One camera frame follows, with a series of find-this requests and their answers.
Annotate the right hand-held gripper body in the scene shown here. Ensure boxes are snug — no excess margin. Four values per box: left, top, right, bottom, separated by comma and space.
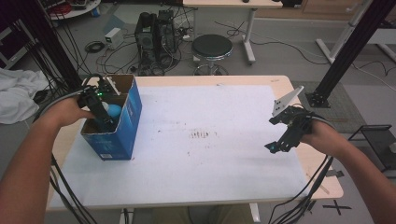
268, 86, 314, 150

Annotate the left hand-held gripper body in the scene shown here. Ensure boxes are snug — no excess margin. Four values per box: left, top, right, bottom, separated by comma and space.
77, 74, 121, 114

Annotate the blue bottle with white cap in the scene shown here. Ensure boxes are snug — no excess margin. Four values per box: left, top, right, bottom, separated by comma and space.
101, 102, 123, 127

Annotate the blue cardboard box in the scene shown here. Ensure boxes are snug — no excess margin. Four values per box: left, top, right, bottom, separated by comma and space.
80, 74, 143, 161

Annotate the person's left hand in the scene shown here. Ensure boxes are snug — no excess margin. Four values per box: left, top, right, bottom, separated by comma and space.
40, 95, 96, 129

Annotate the person's right hand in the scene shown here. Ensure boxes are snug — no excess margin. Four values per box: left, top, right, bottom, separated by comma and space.
298, 119, 345, 158

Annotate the grey floor mat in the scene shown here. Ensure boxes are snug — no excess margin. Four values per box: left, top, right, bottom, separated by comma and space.
292, 81, 369, 135

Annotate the grey tape piece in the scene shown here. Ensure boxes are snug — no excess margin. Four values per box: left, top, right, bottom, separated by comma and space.
325, 169, 345, 179

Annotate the small white device box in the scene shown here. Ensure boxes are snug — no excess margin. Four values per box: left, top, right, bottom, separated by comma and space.
104, 27, 125, 50

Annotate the white table leg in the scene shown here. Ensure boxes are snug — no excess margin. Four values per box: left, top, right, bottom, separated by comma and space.
247, 203, 262, 224

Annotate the white cloth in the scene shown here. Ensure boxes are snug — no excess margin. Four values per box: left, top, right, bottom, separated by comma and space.
0, 67, 50, 125

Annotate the black tape cross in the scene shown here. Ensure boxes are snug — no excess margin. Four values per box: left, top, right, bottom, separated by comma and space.
322, 199, 353, 217

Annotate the round white table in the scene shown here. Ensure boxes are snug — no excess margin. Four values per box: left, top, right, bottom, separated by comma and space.
40, 0, 102, 21

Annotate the black metal pillar with base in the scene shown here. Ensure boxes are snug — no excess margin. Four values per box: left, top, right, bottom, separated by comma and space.
304, 0, 396, 109

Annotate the black open computer tower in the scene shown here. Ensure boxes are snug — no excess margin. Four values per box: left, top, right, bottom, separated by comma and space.
156, 9, 179, 64

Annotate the black round stool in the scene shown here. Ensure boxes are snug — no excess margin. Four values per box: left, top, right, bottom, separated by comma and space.
191, 34, 233, 77

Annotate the wooden desk with white legs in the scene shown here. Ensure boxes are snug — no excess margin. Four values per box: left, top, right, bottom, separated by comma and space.
182, 0, 284, 65

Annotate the right gripper cable bundle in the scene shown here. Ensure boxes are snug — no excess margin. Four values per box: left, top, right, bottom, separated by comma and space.
267, 154, 334, 224

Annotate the gripper cable bundle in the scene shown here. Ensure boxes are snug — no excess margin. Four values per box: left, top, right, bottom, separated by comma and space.
32, 73, 106, 224
267, 154, 334, 224

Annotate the coiled black cable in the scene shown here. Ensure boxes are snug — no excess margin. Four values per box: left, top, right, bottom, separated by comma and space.
84, 40, 106, 54

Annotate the black metal pillar with cables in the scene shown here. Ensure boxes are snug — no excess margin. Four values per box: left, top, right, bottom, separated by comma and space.
12, 0, 83, 92

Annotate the left gripper cable bundle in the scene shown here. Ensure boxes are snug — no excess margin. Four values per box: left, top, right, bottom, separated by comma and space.
32, 73, 106, 224

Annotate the black wire rack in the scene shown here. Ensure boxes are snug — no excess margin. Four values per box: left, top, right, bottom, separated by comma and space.
347, 124, 396, 173

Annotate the white desk frame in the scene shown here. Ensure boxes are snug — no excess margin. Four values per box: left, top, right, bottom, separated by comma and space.
316, 0, 396, 64

